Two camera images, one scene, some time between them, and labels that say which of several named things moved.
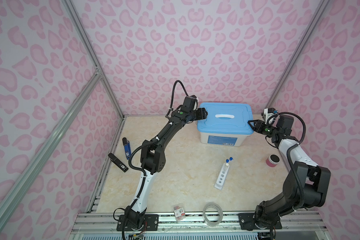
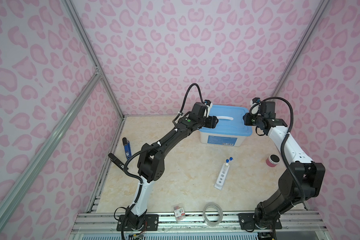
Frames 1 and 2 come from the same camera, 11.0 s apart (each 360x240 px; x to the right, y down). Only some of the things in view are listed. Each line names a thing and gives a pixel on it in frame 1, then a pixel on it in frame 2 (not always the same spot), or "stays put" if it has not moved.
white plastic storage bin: [217, 139] stays put
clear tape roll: [212, 204] stays put
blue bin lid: [231, 118] stays put
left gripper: [202, 115] → [211, 121]
